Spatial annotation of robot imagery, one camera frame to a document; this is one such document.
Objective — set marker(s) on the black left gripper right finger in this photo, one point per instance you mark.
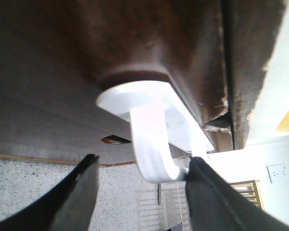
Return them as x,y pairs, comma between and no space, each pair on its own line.
215,206

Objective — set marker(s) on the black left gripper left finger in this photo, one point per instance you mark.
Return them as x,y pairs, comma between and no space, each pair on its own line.
68,206

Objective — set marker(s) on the white plastic drawer handle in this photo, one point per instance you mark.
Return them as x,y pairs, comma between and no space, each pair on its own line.
158,118

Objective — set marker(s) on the wooden drawer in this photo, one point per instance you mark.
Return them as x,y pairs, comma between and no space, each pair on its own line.
110,36

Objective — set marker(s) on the dark wooden drawer cabinet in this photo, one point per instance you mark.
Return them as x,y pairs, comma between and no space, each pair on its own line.
245,72

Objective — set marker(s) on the wooden slatted chair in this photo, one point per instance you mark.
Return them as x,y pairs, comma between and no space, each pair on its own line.
250,190

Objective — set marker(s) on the white wall power socket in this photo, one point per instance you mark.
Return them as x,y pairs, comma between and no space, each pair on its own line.
277,173

